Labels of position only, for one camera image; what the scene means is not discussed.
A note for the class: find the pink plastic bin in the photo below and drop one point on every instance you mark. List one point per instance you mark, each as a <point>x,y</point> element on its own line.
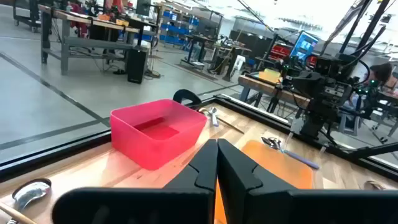
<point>149,149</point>

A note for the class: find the shelf with blue bins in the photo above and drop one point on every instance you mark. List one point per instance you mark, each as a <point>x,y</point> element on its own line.
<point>174,29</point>

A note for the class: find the orange cutting board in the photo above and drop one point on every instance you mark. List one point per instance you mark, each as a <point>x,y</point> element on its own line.
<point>280,165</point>

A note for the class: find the yellow box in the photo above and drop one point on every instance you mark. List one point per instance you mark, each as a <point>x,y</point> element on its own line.
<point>269,76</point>

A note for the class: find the black computer tower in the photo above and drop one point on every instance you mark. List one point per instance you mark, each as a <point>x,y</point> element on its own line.
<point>136,65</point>

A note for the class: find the white stool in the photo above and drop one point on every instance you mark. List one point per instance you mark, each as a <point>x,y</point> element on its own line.
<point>238,62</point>

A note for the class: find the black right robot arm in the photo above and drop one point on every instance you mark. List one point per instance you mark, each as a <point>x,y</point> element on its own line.
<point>323,121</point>

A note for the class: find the red storage bins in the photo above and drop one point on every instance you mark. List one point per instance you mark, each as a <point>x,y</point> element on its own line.
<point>280,51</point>

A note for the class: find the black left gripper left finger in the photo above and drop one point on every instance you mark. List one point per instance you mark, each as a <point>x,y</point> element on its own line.
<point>186,202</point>

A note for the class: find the black curved clamp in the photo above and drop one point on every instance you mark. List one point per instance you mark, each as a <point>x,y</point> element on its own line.
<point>186,95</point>

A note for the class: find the grey workbench with wooden top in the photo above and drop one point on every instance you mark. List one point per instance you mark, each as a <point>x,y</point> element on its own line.
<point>93,42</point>

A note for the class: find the lit blue monitor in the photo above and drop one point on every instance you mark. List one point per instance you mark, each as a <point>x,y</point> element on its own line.
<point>304,46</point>

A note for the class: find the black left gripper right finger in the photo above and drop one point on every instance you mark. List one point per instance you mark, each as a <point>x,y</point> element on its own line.
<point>248,202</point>

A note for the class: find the person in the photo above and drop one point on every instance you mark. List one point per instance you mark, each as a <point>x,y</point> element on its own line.
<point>381,71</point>

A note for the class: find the black rig uprights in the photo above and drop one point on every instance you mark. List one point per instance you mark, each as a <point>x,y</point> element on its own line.
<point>373,25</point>

